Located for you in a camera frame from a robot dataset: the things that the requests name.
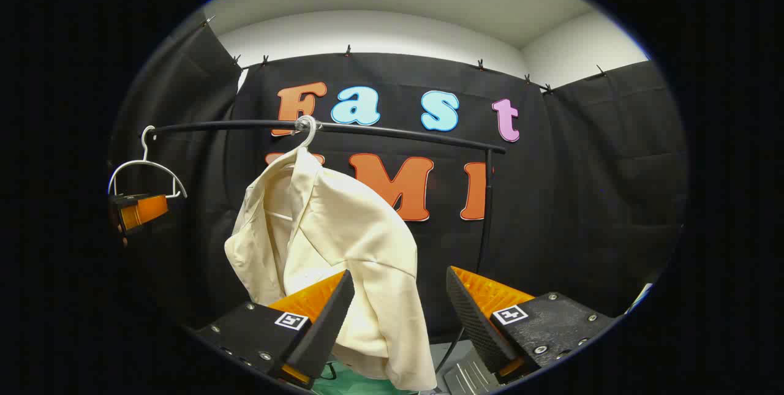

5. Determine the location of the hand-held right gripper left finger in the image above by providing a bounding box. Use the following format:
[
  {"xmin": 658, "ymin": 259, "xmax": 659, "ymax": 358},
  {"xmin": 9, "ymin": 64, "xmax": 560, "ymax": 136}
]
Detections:
[{"xmin": 195, "ymin": 269, "xmax": 356, "ymax": 391}]

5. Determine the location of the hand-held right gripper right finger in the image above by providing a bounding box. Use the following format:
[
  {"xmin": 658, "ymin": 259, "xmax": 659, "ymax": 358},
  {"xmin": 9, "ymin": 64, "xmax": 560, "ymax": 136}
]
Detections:
[{"xmin": 446, "ymin": 266, "xmax": 616, "ymax": 385}]

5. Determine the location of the green laundry hamper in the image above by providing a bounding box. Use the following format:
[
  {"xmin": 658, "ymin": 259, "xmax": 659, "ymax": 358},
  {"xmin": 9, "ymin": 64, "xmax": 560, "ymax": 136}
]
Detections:
[{"xmin": 309, "ymin": 361, "xmax": 423, "ymax": 395}]

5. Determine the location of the cream jacket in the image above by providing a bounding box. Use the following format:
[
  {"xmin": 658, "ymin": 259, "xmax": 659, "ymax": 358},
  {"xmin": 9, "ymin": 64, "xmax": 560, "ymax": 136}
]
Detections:
[{"xmin": 224, "ymin": 147, "xmax": 438, "ymax": 391}]

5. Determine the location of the white plastic hanger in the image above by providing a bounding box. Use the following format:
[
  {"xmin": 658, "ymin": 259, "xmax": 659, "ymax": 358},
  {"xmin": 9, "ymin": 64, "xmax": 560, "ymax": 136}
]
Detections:
[
  {"xmin": 108, "ymin": 126, "xmax": 188, "ymax": 200},
  {"xmin": 267, "ymin": 115, "xmax": 319, "ymax": 221}
]

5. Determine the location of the black clothes rack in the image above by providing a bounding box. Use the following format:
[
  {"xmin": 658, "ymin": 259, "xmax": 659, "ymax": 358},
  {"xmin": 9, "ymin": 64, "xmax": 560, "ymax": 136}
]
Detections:
[{"xmin": 147, "ymin": 119, "xmax": 508, "ymax": 377}]

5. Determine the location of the white ribbed plastic box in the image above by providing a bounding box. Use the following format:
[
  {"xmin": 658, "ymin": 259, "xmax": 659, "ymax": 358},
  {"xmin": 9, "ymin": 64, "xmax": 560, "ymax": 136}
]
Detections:
[{"xmin": 441, "ymin": 355, "xmax": 509, "ymax": 395}]

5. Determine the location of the black backdrop cloth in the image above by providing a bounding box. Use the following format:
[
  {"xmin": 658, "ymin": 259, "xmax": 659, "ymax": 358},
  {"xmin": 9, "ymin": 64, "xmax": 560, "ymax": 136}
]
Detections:
[{"xmin": 107, "ymin": 20, "xmax": 690, "ymax": 347}]

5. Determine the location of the row of black cloth clips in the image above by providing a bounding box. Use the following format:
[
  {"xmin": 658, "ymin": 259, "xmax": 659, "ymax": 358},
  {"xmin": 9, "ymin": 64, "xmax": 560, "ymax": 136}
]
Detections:
[{"xmin": 205, "ymin": 14, "xmax": 608, "ymax": 96}]

